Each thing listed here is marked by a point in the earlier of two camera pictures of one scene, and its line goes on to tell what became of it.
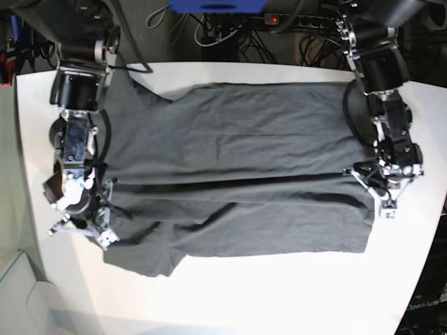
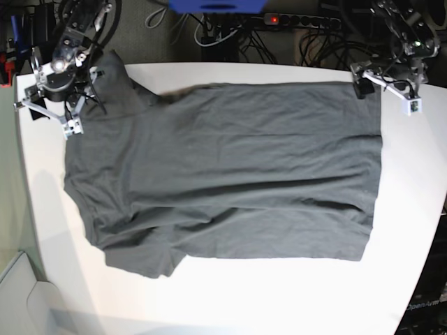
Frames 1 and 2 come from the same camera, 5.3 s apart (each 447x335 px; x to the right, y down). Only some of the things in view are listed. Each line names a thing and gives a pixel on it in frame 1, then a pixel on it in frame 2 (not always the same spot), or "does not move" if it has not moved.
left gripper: [93, 207] -> [70, 95]
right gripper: [395, 172] -> [411, 75]
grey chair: [28, 306] does not move
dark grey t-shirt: [232, 171] does not move
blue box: [218, 6] does not move
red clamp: [10, 69] does not move
